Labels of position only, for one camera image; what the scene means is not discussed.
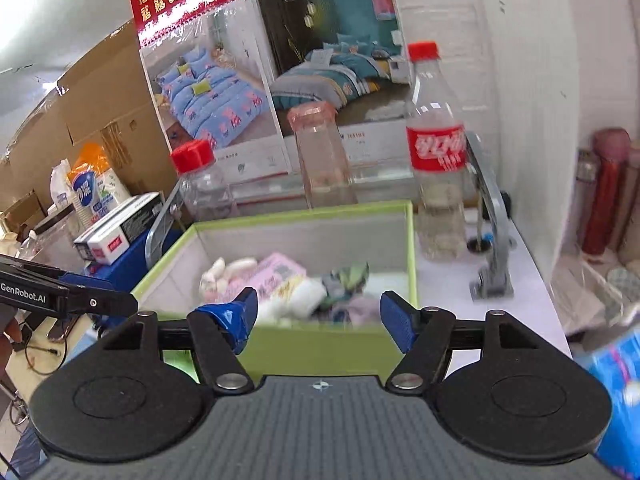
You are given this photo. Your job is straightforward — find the person's left hand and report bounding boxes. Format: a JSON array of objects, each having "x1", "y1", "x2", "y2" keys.
[{"x1": 0, "y1": 312, "x2": 24, "y2": 376}]

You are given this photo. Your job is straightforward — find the blue printed mat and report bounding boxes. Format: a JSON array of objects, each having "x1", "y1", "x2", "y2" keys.
[{"x1": 572, "y1": 332, "x2": 640, "y2": 480}]

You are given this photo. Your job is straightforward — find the clear jar with red lid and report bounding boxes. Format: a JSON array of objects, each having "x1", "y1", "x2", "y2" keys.
[{"x1": 170, "y1": 139, "x2": 239, "y2": 223}]

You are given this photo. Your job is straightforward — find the pink tissue packet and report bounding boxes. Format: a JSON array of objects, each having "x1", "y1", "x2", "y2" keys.
[{"x1": 227, "y1": 253, "x2": 307, "y2": 306}]

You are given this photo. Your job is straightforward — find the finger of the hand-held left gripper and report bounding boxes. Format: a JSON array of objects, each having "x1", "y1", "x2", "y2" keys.
[{"x1": 57, "y1": 270, "x2": 139, "y2": 315}]

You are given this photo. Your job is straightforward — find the blue bedding wall poster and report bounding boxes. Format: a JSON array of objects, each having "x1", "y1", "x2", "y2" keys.
[{"x1": 137, "y1": 7, "x2": 291, "y2": 181}]

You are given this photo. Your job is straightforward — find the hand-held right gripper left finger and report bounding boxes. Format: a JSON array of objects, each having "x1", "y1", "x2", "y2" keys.
[{"x1": 100, "y1": 287, "x2": 259, "y2": 394}]

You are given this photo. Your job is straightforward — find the lilac cloth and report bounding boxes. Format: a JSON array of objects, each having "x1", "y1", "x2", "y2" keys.
[{"x1": 327, "y1": 295, "x2": 383, "y2": 331}]

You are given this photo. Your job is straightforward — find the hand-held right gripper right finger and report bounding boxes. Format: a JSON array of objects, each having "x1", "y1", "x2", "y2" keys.
[{"x1": 380, "y1": 291, "x2": 541, "y2": 394}]

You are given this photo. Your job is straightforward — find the clear bottle pink cap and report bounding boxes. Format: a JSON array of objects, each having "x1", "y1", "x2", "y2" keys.
[{"x1": 287, "y1": 101, "x2": 359, "y2": 209}]

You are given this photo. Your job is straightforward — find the bedding picture package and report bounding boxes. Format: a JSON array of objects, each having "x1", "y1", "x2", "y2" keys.
[{"x1": 255, "y1": 0, "x2": 417, "y2": 172}]

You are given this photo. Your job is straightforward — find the orange blue wipes packet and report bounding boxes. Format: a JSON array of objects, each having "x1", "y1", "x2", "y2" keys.
[{"x1": 67, "y1": 142, "x2": 132, "y2": 222}]

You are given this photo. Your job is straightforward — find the white base board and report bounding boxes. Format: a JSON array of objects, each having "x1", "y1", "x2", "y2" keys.
[{"x1": 414, "y1": 205, "x2": 574, "y2": 362}]

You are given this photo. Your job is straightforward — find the white plush toy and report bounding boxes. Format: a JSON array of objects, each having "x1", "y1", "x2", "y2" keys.
[{"x1": 200, "y1": 257, "x2": 259, "y2": 306}]

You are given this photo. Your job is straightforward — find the red and gold banner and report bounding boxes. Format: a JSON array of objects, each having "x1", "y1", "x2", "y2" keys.
[{"x1": 122, "y1": 0, "x2": 357, "y2": 47}]

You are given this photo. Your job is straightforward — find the black usb cable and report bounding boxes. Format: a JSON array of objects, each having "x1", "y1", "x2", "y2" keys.
[{"x1": 22, "y1": 342, "x2": 67, "y2": 376}]

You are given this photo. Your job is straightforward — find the black and white pen box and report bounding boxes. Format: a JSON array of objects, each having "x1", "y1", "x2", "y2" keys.
[{"x1": 74, "y1": 192, "x2": 166, "y2": 265}]

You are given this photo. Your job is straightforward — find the clear plastic bag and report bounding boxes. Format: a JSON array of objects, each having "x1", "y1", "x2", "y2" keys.
[{"x1": 15, "y1": 230, "x2": 77, "y2": 267}]

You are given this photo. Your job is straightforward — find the green grey patterned cloth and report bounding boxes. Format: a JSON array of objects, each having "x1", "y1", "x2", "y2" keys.
[{"x1": 320, "y1": 261, "x2": 371, "y2": 306}]

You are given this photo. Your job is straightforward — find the red label cola bottle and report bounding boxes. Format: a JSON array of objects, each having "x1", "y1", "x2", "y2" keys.
[{"x1": 404, "y1": 41, "x2": 470, "y2": 263}]

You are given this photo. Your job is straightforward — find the brown cardboard box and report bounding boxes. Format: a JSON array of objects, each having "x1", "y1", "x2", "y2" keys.
[{"x1": 0, "y1": 20, "x2": 177, "y2": 216}]

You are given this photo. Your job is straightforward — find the green cardboard box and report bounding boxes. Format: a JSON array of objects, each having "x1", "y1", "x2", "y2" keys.
[{"x1": 131, "y1": 200, "x2": 419, "y2": 386}]

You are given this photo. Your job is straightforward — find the white sock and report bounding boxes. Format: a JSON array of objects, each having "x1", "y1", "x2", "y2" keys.
[{"x1": 260, "y1": 277, "x2": 327, "y2": 322}]

